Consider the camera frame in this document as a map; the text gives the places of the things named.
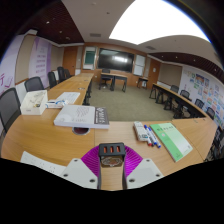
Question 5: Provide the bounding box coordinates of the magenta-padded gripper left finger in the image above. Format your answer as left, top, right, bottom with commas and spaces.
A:
60, 144, 102, 191

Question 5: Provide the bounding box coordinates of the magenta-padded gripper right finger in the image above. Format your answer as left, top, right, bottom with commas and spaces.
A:
123, 145, 165, 191

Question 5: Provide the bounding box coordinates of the dark charger with orange ports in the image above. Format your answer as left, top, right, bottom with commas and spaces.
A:
98, 142, 127, 168

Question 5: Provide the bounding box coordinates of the red-capped marker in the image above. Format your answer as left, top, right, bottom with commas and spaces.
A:
143, 128, 155, 148

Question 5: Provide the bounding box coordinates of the blue-capped marker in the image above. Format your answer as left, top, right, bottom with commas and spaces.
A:
143, 124, 162, 149

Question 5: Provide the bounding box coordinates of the white whiteboard eraser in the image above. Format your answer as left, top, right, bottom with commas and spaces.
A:
133, 121, 149, 142

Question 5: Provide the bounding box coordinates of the green notebook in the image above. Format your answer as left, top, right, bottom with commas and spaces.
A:
149, 122, 194, 163

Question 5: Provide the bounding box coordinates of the white book with dark spine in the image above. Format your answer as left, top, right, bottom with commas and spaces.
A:
53, 104, 111, 130

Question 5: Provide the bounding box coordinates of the white power strip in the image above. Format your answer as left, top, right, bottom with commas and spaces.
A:
20, 150, 68, 177

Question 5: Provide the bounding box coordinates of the small blue and white pack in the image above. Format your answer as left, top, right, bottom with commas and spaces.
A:
45, 99, 68, 109

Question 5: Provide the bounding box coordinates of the white printed paper sheet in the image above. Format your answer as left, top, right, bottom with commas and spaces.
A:
54, 91, 81, 106

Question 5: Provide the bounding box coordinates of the long wooden desk row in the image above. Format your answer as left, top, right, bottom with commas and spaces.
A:
149, 82, 208, 119

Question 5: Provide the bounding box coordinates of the white open cardboard box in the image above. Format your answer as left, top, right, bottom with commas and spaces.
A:
19, 89, 49, 116

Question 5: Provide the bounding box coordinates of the small wooden side table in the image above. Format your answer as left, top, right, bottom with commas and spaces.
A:
137, 76, 149, 90

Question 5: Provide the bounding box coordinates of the group of black office chairs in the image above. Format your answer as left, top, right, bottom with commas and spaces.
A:
169, 84, 224, 161

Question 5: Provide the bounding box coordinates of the dark-legged wooden desk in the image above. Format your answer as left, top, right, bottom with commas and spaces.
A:
99, 72, 128, 93

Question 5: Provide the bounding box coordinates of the row of black chairs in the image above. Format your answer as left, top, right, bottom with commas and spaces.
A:
47, 66, 73, 89

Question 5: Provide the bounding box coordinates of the narrow wooden door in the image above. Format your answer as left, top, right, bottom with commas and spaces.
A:
148, 58, 162, 88

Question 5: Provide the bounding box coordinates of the black swivel chair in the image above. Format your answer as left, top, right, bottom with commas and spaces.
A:
100, 68, 113, 89

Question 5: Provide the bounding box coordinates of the large black mesh office chair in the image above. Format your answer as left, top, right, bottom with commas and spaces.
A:
0, 87, 22, 134

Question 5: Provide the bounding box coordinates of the white banner with pink lettering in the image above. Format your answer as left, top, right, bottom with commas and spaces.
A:
0, 34, 24, 96

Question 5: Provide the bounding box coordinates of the large bright ceiling light panel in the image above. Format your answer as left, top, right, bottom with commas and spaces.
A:
109, 0, 211, 45

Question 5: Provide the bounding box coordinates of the dark round cable grommet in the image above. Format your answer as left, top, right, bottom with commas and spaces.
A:
72, 126, 91, 136

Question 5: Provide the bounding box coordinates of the white wall whiteboard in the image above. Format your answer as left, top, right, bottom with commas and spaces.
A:
133, 54, 147, 77

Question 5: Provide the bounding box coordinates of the colourful wall poster display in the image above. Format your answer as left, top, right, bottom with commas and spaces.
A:
182, 68, 224, 128

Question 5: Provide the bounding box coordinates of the large black wall screen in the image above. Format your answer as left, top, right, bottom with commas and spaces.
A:
97, 47, 135, 73

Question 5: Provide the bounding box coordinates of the green and white wall board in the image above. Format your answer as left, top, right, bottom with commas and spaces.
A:
82, 46, 98, 70

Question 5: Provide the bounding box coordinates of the purple and white wall banner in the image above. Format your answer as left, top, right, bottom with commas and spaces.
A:
28, 36, 53, 79

